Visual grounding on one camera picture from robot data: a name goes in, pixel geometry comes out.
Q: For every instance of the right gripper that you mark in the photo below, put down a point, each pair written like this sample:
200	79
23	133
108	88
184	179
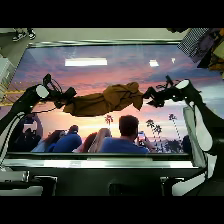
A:
156	96

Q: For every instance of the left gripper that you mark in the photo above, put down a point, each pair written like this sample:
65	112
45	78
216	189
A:
63	96

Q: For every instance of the brown T-shirt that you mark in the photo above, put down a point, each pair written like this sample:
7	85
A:
106	100

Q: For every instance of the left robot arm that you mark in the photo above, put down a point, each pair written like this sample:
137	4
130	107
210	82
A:
23	101

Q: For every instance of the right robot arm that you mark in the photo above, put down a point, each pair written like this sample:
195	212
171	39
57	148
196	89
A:
200	100

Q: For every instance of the light grey garment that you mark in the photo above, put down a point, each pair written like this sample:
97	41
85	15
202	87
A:
189	133

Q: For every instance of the checked shirt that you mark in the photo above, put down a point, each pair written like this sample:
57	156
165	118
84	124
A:
193	43

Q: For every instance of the yellow and black garment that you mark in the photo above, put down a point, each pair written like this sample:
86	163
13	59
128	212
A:
216	63

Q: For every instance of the person's legs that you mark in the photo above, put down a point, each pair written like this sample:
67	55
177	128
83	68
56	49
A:
20	35

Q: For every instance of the purple garment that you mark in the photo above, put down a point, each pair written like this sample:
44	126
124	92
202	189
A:
213	41

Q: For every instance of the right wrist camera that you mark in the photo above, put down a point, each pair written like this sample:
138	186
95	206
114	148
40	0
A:
169	80

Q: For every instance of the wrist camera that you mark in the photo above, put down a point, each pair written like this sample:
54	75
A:
169	80
47	81

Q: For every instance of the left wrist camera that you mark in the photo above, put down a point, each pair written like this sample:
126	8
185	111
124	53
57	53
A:
47	81

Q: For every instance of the silver frame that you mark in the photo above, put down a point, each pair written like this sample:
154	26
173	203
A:
100	164

